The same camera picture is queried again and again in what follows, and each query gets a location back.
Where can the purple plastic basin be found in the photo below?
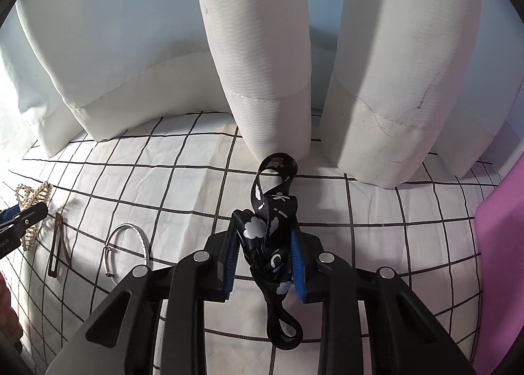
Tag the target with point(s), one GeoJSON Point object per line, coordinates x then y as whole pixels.
{"type": "Point", "coordinates": [503, 244]}

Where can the white black grid tablecloth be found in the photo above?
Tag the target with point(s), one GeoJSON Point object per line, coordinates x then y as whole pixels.
{"type": "Point", "coordinates": [368, 215]}

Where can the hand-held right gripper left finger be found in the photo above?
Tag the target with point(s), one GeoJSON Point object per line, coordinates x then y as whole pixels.
{"type": "Point", "coordinates": [230, 264]}

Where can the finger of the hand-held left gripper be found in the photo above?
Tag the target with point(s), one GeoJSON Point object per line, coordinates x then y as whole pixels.
{"type": "Point", "coordinates": [30, 215]}

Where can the black cloud print ribbon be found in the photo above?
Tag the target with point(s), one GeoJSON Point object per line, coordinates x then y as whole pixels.
{"type": "Point", "coordinates": [270, 211]}

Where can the person's left hand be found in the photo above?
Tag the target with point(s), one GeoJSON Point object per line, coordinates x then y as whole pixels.
{"type": "Point", "coordinates": [6, 305]}

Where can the gold pearl claw clip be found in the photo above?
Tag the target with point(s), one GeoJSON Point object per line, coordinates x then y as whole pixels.
{"type": "Point", "coordinates": [32, 195]}

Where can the brown metal hair clip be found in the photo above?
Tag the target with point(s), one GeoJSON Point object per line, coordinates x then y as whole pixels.
{"type": "Point", "coordinates": [60, 250]}

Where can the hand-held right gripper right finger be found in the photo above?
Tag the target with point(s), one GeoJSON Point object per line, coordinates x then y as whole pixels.
{"type": "Point", "coordinates": [298, 272]}

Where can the silver crystal bangle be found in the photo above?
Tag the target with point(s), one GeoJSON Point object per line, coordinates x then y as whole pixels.
{"type": "Point", "coordinates": [143, 244]}

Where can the white curtain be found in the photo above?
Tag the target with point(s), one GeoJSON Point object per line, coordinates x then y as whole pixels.
{"type": "Point", "coordinates": [262, 51]}

